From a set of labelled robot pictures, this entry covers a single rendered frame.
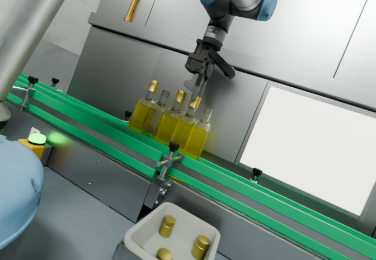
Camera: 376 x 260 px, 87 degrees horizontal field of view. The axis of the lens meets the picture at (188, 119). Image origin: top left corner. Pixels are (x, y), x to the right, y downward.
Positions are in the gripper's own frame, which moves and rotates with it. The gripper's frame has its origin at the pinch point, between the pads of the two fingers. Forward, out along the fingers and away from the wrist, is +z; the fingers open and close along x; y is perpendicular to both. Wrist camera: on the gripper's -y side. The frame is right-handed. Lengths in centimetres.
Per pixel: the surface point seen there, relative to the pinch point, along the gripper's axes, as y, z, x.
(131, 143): 9.7, 20.3, 13.7
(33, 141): 38, 32, 20
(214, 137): -9.3, 11.1, -11.6
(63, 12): 325, -70, -182
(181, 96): 4.9, 1.1, 1.3
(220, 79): -2.7, -11.5, -11.7
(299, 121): -34.9, -6.2, -11.5
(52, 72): 322, 32, -198
